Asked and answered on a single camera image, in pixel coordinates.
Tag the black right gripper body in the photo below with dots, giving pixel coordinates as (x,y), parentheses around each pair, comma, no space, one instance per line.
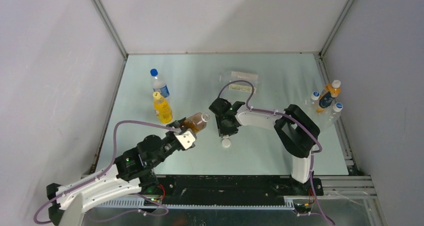
(224,129)

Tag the red gold label tea bottle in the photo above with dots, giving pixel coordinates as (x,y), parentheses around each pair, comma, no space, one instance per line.
(196,122)

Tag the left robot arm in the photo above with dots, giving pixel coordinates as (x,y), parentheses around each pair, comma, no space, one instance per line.
(130,173)

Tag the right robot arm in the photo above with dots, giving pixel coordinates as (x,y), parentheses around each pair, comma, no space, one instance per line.
(295,129)

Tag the plain white bottle cap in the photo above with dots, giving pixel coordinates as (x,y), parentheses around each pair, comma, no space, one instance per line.
(226,143)

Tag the yellow juice bottle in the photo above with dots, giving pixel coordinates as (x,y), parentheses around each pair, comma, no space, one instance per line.
(162,108)

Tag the clear square bottle cream label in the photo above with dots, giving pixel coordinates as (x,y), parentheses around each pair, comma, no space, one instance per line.
(236,80)

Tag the clear bottle blue label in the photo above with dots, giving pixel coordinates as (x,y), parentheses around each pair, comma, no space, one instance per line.
(158,83)

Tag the clear Pocari bottle rear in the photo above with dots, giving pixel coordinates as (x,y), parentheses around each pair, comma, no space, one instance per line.
(312,103)

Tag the clear pocari bottle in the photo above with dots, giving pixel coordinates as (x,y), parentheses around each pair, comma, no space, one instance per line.
(312,103)
(331,116)

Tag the clear Pocari bottle front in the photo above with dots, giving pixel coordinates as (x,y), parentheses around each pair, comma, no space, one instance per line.
(331,116)

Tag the orange navy label bottle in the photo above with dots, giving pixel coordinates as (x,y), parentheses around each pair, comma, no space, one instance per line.
(330,92)

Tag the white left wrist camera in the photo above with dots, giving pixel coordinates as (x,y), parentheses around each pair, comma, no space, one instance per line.
(186,139)

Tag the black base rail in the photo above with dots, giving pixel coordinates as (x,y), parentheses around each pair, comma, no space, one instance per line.
(230,190)

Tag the aluminium frame front rail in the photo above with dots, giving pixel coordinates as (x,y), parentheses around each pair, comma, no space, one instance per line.
(335,187)

